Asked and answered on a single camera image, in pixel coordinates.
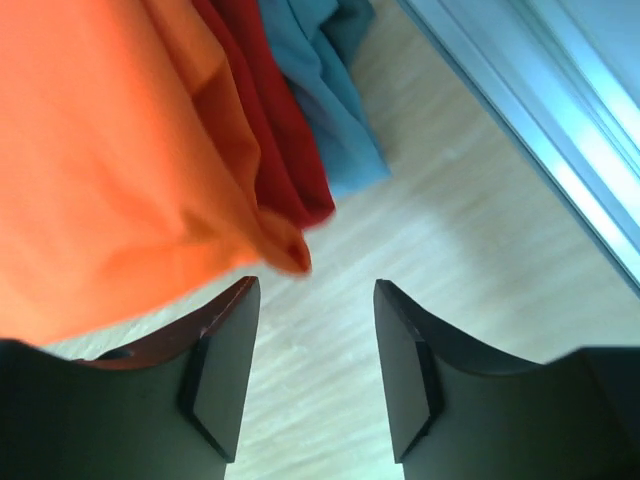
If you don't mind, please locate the folded grey t-shirt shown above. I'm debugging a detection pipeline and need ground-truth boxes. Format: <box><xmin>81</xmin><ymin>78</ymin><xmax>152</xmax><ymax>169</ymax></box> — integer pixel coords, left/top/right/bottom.
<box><xmin>258</xmin><ymin>1</ymin><xmax>390</xmax><ymax>198</ymax></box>

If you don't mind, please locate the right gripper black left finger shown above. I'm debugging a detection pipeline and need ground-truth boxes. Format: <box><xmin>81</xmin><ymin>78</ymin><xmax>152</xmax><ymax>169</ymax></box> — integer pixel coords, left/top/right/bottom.
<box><xmin>1</xmin><ymin>277</ymin><xmax>261</xmax><ymax>479</ymax></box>

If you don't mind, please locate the folded red t-shirt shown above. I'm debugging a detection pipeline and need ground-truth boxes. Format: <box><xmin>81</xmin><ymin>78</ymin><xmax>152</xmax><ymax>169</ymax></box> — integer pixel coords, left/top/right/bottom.
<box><xmin>193</xmin><ymin>1</ymin><xmax>335</xmax><ymax>229</ymax></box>

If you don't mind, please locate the orange t-shirt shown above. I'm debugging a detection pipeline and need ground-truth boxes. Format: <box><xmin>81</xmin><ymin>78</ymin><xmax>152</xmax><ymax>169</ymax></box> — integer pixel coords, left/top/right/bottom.
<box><xmin>1</xmin><ymin>1</ymin><xmax>311</xmax><ymax>346</ymax></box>

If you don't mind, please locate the aluminium rail frame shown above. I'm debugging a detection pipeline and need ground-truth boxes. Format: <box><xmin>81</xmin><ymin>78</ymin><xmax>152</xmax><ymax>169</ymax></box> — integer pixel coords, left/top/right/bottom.
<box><xmin>404</xmin><ymin>1</ymin><xmax>639</xmax><ymax>288</ymax></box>

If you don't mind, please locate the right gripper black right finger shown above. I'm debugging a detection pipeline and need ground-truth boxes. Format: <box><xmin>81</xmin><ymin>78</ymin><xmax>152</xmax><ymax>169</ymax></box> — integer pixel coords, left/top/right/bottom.
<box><xmin>374</xmin><ymin>280</ymin><xmax>639</xmax><ymax>479</ymax></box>

